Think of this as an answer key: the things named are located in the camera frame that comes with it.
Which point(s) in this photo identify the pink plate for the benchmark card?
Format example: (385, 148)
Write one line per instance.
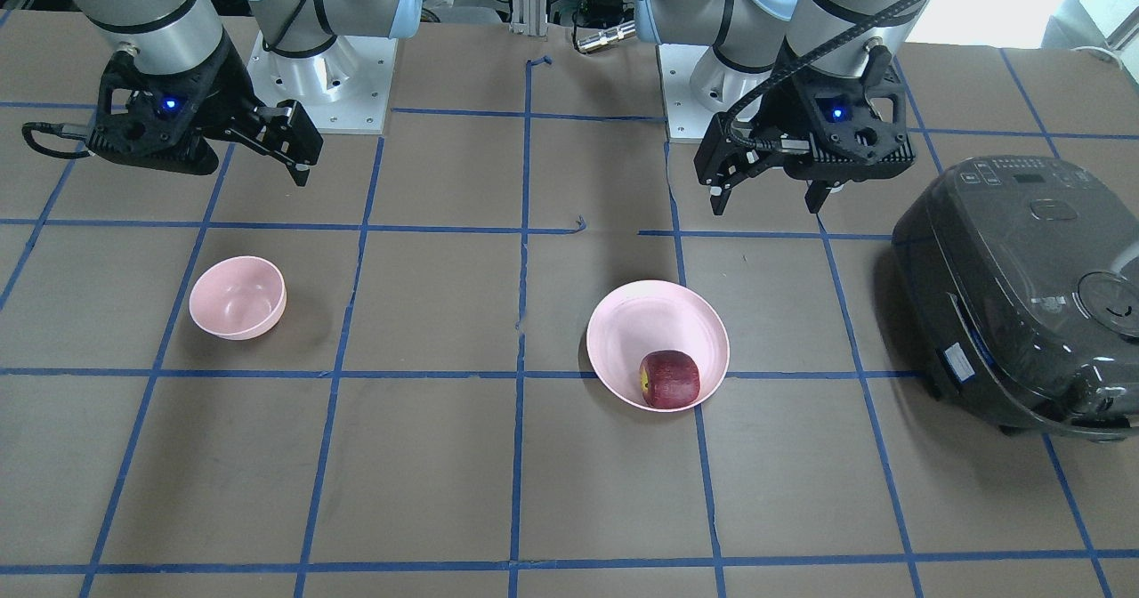
(645, 316)

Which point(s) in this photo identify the red apple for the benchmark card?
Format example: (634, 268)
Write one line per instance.
(669, 379)

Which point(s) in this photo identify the dark grey rice cooker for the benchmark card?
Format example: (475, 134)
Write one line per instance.
(1022, 274)

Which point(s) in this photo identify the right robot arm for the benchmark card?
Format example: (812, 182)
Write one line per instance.
(176, 35)

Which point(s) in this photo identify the pink bowl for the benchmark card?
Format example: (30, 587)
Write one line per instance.
(238, 299)

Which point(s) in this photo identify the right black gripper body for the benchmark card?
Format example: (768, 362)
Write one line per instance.
(224, 87)

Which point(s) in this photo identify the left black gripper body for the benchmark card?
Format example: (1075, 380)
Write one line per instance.
(763, 116)

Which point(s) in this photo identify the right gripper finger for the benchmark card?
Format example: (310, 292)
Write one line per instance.
(285, 133)

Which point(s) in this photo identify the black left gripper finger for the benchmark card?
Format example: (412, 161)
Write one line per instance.
(818, 192)
(721, 163)

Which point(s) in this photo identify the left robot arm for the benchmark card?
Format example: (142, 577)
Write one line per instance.
(751, 45)

